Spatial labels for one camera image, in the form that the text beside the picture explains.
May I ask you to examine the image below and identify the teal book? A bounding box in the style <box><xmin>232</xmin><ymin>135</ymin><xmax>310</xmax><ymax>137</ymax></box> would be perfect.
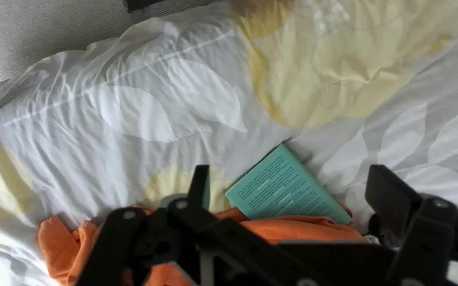
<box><xmin>224</xmin><ymin>143</ymin><xmax>353</xmax><ymax>226</ymax></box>

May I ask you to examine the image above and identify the orange blanket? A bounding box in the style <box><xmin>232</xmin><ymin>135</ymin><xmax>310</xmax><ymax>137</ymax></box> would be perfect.
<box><xmin>36</xmin><ymin>207</ymin><xmax>369</xmax><ymax>286</ymax></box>

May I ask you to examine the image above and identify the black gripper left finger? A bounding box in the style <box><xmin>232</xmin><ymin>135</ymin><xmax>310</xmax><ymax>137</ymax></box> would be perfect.
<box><xmin>76</xmin><ymin>164</ymin><xmax>214</xmax><ymax>286</ymax></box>

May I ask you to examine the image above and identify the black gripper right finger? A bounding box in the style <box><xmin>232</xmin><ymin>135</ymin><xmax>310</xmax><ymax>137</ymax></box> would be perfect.
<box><xmin>364</xmin><ymin>164</ymin><xmax>458</xmax><ymax>286</ymax></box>

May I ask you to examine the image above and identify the dark blurred object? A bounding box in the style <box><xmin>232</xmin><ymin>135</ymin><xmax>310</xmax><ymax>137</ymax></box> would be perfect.
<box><xmin>122</xmin><ymin>0</ymin><xmax>167</xmax><ymax>13</ymax></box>

